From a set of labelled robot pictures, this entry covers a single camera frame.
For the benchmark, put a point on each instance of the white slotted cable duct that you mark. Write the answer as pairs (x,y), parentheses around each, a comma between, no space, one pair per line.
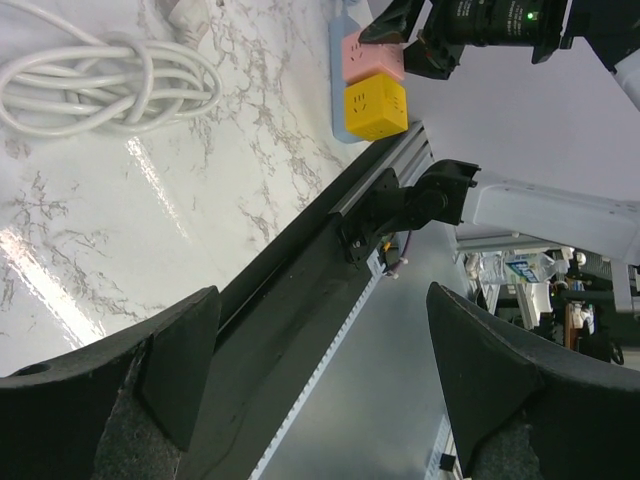
(376,267)

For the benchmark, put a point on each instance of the aluminium table frame rail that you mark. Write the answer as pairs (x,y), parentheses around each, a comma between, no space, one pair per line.
(408,155)

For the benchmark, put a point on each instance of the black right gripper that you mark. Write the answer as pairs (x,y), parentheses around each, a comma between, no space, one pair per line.
(453,25)

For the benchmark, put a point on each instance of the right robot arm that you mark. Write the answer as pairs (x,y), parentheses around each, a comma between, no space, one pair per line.
(453,192)

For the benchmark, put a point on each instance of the light blue power strip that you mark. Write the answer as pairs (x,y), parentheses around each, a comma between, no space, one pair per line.
(341,26)

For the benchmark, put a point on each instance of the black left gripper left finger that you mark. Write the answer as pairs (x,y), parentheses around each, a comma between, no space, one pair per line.
(123,407)

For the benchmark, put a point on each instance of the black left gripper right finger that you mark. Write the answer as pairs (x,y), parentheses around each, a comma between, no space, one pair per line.
(522,407)

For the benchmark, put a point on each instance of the pink cube socket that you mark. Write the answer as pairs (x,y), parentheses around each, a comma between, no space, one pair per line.
(361,61)

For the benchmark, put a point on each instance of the yellow cube socket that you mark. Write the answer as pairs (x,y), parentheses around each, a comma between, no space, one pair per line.
(376,108)

